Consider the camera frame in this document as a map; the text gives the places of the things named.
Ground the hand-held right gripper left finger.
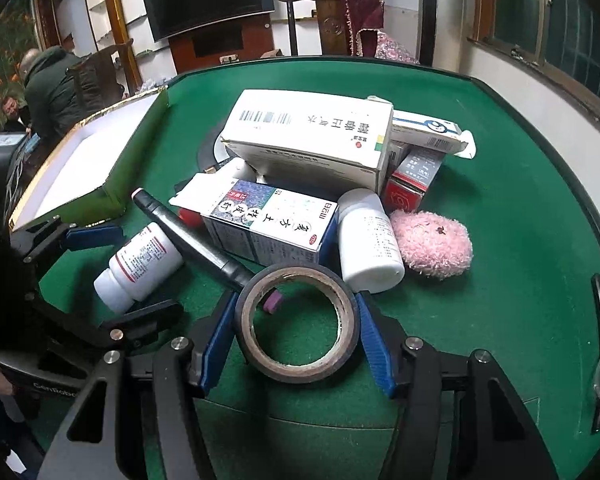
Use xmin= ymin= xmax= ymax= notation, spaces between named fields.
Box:
xmin=50 ymin=287 xmax=241 ymax=480

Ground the small red grey box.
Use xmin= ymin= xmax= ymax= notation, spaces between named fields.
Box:
xmin=382 ymin=146 xmax=448 ymax=213

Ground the black pen with pink ends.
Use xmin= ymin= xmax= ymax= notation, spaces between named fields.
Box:
xmin=131 ymin=188 xmax=284 ymax=314

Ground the white bottle with green label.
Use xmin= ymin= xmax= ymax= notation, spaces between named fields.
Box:
xmin=337 ymin=188 xmax=406 ymax=295

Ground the wooden armchair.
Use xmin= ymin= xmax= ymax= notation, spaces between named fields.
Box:
xmin=276 ymin=0 xmax=386 ymax=58

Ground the flower wall poster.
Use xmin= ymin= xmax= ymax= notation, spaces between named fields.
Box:
xmin=0 ymin=10 xmax=36 ymax=128

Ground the blue floral medicine box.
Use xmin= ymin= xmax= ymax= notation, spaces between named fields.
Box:
xmin=169 ymin=172 xmax=340 ymax=267

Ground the white bottle with red label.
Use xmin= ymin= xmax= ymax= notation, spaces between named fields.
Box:
xmin=93 ymin=224 xmax=185 ymax=313

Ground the wooden chair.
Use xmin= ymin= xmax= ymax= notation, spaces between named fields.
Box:
xmin=67 ymin=40 xmax=136 ymax=106

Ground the dark red cloth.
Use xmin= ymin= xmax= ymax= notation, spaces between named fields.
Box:
xmin=341 ymin=0 xmax=385 ymax=58

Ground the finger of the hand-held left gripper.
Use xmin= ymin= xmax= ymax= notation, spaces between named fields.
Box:
xmin=30 ymin=297 xmax=185 ymax=361
xmin=10 ymin=215 xmax=125 ymax=281

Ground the large white medicine box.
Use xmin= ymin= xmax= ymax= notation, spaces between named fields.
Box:
xmin=220 ymin=89 xmax=396 ymax=196

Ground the pink fluffy ball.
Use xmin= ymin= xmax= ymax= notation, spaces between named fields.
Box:
xmin=389 ymin=209 xmax=473 ymax=280

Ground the floral cushion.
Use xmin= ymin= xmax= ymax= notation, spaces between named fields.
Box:
xmin=375 ymin=30 xmax=421 ymax=64

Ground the window with wooden frame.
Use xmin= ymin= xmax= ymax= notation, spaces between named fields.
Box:
xmin=472 ymin=0 xmax=600 ymax=106

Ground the black tape roll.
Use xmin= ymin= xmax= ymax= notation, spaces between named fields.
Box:
xmin=234 ymin=262 xmax=361 ymax=385

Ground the round grey table console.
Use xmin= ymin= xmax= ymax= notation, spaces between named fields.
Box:
xmin=197 ymin=127 xmax=241 ymax=171

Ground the brown television cabinet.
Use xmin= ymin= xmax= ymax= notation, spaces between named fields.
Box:
xmin=170 ymin=10 xmax=276 ymax=73

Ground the white blue tube box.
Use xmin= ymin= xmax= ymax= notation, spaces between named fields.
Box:
xmin=391 ymin=109 xmax=477 ymax=158

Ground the green cardboard box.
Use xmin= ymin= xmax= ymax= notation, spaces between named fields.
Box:
xmin=7 ymin=86 xmax=171 ymax=233

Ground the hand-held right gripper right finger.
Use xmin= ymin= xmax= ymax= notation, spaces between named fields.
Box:
xmin=352 ymin=290 xmax=561 ymax=480

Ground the black television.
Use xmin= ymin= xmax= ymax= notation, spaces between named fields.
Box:
xmin=141 ymin=0 xmax=276 ymax=42

